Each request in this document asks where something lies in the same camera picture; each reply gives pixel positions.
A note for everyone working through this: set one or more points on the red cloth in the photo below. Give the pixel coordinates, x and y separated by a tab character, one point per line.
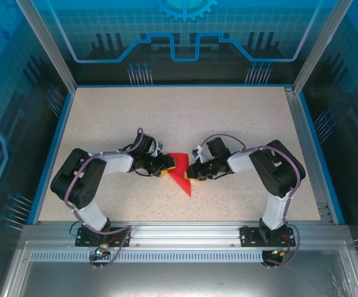
180	167

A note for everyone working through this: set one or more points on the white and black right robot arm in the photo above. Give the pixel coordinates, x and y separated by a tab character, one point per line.
274	167

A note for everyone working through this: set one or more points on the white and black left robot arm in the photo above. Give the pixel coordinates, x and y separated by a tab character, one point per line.
117	161

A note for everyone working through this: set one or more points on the aluminium front beam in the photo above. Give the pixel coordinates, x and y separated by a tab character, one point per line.
181	235

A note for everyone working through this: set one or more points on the blue table edge strip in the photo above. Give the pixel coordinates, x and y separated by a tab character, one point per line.
50	139
321	154

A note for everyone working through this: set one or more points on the brushed metal shelf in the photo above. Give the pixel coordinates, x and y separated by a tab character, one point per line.
166	278

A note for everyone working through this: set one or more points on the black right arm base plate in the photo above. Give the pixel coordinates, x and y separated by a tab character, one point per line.
248	238

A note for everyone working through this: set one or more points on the aluminium side rail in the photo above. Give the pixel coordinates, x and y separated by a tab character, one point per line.
311	173

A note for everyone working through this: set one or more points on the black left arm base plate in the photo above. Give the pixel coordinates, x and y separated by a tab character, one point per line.
81	241

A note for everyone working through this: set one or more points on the aluminium frame post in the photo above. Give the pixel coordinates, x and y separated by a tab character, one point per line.
317	49
47	46

